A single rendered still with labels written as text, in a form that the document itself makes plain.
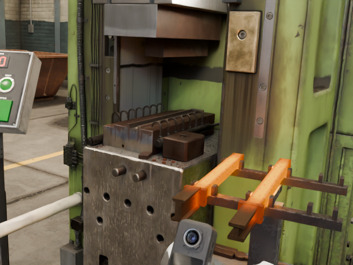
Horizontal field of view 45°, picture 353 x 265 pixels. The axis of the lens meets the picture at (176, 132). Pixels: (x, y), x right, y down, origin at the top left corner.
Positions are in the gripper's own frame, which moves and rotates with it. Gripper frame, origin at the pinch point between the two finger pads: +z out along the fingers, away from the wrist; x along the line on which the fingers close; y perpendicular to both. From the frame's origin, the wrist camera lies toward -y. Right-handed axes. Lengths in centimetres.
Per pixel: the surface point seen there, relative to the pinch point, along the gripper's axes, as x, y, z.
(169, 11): -40, -38, 63
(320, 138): 4, 3, 102
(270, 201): 2.4, 0.1, 22.8
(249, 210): 0.4, -1.3, 13.2
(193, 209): -10.9, 1.8, 15.3
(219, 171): -11.4, -0.9, 32.7
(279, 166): -0.1, -0.9, 44.6
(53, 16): -643, -60, 739
